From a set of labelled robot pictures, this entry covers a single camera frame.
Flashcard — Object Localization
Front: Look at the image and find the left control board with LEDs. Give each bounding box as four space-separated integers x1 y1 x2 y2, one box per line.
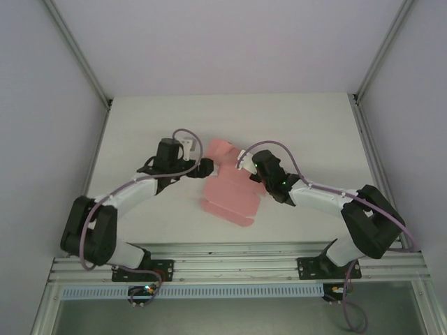
127 285 159 304

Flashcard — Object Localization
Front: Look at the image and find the right control board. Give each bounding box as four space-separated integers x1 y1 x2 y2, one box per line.
322 283 346 303

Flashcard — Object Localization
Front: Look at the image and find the aluminium table side rail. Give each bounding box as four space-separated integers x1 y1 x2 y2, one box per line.
353 99 423 254
78 100 112 200

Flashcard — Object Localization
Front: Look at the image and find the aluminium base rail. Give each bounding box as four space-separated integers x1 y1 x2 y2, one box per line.
47 240 431 285

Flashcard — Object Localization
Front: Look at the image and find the white slotted cable duct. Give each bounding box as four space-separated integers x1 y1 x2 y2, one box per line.
60 283 325 300

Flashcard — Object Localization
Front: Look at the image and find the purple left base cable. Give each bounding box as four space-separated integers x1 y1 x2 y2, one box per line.
113 266 164 309

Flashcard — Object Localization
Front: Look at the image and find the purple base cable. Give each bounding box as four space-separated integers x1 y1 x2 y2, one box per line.
343 260 369 332
113 266 164 309

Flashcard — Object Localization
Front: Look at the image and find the aluminium frame post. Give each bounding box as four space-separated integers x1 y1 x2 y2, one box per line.
44 0 113 107
351 0 420 105

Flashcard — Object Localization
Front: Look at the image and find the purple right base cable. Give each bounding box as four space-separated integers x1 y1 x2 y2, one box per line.
343 260 369 332

